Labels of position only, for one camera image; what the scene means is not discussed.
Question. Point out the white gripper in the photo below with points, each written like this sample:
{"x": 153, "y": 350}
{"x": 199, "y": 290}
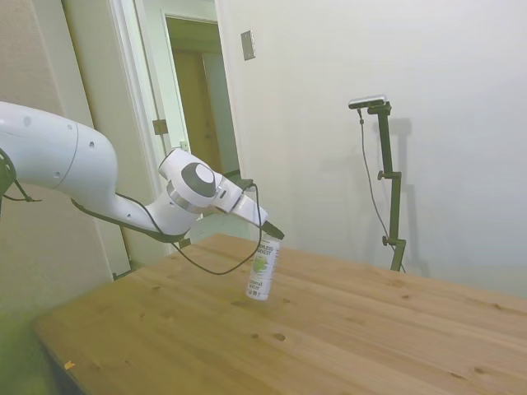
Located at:
{"x": 251, "y": 207}

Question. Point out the coconut water bottle green cap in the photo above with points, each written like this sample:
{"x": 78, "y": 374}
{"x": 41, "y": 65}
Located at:
{"x": 263, "y": 267}

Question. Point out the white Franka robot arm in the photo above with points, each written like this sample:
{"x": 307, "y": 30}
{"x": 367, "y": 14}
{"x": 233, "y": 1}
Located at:
{"x": 49, "y": 152}

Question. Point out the brown wooden door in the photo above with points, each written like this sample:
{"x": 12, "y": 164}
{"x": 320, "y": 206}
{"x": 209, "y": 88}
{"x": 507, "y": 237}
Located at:
{"x": 193, "y": 107}

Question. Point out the metal door hinge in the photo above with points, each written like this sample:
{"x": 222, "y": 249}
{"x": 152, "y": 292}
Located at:
{"x": 160, "y": 126}

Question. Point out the black camera stand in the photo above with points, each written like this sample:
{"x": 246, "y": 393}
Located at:
{"x": 391, "y": 181}

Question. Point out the grey exterior camera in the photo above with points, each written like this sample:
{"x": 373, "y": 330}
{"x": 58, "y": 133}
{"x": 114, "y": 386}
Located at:
{"x": 367, "y": 101}

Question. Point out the white door frame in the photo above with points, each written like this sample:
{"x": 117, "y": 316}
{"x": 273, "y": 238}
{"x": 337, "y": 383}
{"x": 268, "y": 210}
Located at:
{"x": 140, "y": 103}

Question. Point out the grey wall switch plate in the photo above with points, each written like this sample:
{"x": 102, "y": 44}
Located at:
{"x": 248, "y": 45}

